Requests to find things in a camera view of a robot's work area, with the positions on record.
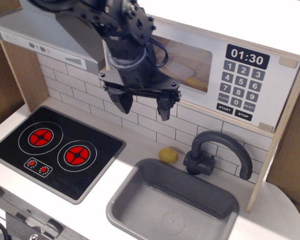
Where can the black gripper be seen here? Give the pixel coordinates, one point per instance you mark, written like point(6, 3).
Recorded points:
point(140, 79)

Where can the white toy microwave door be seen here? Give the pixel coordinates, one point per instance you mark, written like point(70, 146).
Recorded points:
point(247, 84)

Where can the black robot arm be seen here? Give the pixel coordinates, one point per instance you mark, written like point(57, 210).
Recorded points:
point(127, 32)

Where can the wooden microwave cabinet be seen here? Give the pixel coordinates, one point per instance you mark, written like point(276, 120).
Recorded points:
point(272, 26)

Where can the yellow toy potato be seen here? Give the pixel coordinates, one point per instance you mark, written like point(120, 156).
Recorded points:
point(168, 155)

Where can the dark grey toy faucet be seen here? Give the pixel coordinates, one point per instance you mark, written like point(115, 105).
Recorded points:
point(197, 161)

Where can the black toy stovetop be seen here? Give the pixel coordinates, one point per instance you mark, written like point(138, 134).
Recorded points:
point(59, 153)

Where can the grey toy sink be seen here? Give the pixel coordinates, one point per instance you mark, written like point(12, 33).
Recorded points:
point(159, 201)

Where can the grey range hood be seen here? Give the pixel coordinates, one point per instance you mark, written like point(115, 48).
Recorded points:
point(61, 37)

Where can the grey oven control panel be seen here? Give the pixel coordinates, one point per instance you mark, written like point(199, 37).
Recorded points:
point(25, 221)

